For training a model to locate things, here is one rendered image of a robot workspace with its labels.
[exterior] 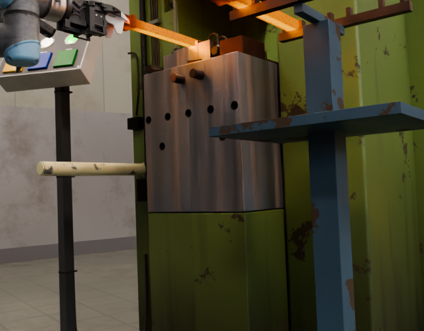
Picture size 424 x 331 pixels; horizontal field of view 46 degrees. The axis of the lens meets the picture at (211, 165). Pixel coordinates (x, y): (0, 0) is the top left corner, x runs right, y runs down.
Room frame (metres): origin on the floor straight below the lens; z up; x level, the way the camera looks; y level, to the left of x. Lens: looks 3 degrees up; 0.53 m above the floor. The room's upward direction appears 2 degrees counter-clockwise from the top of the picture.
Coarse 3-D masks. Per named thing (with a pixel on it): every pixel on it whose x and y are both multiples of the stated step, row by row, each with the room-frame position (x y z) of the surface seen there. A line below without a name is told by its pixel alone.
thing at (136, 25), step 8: (128, 16) 1.32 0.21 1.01; (128, 24) 1.32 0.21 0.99; (136, 24) 1.33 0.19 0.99; (144, 24) 1.36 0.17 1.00; (152, 24) 1.39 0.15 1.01; (144, 32) 1.39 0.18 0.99; (152, 32) 1.39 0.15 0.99; (160, 32) 1.41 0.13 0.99; (168, 32) 1.44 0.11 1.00; (168, 40) 1.47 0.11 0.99; (176, 40) 1.47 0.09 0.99; (184, 40) 1.49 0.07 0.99; (192, 40) 1.52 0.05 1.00
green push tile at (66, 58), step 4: (60, 52) 1.70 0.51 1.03; (64, 52) 1.70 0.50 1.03; (68, 52) 1.69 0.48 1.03; (72, 52) 1.69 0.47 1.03; (76, 52) 1.69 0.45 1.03; (56, 56) 1.70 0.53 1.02; (60, 56) 1.69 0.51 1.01; (64, 56) 1.69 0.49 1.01; (68, 56) 1.68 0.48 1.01; (72, 56) 1.68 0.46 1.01; (56, 60) 1.69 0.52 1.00; (60, 60) 1.68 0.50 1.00; (64, 60) 1.68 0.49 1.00; (68, 60) 1.67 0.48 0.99; (72, 60) 1.67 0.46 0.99; (56, 64) 1.68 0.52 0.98; (60, 64) 1.67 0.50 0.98; (64, 64) 1.67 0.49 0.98; (68, 64) 1.66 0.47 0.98; (72, 64) 1.66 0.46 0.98
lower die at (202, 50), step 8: (208, 40) 1.49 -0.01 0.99; (184, 48) 1.55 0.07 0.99; (192, 48) 1.53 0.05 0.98; (200, 48) 1.51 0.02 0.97; (208, 48) 1.49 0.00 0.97; (168, 56) 1.60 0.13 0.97; (176, 56) 1.58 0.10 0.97; (184, 56) 1.55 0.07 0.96; (192, 56) 1.53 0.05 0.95; (200, 56) 1.51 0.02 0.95; (208, 56) 1.49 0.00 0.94; (168, 64) 1.60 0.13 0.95; (176, 64) 1.58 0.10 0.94; (184, 64) 1.56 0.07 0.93
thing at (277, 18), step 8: (208, 0) 0.95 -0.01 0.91; (216, 0) 0.96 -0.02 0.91; (224, 0) 0.96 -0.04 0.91; (232, 0) 0.97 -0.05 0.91; (240, 0) 0.99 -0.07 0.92; (248, 0) 1.02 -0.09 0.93; (240, 8) 1.03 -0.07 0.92; (264, 16) 1.09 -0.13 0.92; (272, 16) 1.09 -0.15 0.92; (280, 16) 1.12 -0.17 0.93; (288, 16) 1.15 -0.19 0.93; (272, 24) 1.15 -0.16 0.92; (280, 24) 1.15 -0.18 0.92; (288, 24) 1.15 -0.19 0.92; (296, 24) 1.18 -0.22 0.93
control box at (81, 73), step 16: (64, 32) 1.77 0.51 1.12; (48, 48) 1.74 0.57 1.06; (64, 48) 1.72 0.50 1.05; (80, 48) 1.70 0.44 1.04; (96, 48) 1.76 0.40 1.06; (0, 64) 1.76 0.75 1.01; (80, 64) 1.66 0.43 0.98; (0, 80) 1.74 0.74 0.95; (16, 80) 1.73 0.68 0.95; (32, 80) 1.72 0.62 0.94; (48, 80) 1.72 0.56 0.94; (64, 80) 1.71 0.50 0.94; (80, 80) 1.70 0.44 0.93
